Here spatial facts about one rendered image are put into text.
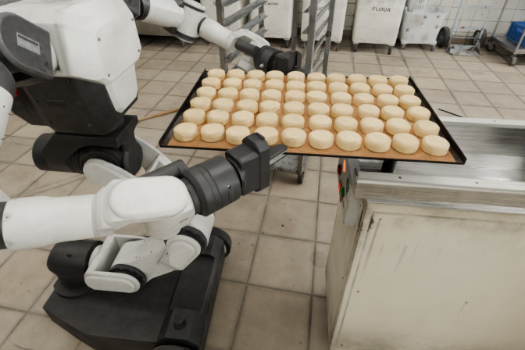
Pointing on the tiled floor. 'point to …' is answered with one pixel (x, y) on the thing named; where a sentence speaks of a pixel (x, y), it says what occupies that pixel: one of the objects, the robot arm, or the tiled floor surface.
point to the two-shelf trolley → (505, 35)
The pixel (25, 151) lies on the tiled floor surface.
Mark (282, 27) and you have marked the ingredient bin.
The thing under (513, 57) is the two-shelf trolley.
